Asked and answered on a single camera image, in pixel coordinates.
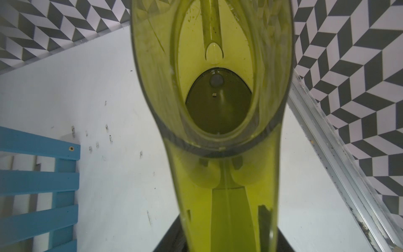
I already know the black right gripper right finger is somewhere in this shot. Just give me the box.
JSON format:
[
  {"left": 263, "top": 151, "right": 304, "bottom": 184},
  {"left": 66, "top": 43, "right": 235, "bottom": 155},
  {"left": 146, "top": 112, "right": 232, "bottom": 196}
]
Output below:
[{"left": 277, "top": 229, "right": 294, "bottom": 252}]

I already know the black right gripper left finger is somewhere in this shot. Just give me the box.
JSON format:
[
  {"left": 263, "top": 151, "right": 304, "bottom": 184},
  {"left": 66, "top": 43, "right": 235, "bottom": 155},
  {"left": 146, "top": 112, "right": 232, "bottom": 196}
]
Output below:
[{"left": 153, "top": 216, "right": 189, "bottom": 252}]

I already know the olive transparent watering can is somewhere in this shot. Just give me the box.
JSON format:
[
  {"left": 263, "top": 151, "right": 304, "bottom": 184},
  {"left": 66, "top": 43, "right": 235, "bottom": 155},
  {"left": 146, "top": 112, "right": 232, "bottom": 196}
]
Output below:
[{"left": 131, "top": 1, "right": 294, "bottom": 252}]

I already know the blue and white slatted shelf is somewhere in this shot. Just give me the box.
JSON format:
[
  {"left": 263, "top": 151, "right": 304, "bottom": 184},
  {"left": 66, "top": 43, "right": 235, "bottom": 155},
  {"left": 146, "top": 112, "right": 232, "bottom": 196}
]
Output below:
[{"left": 1, "top": 127, "right": 80, "bottom": 252}]

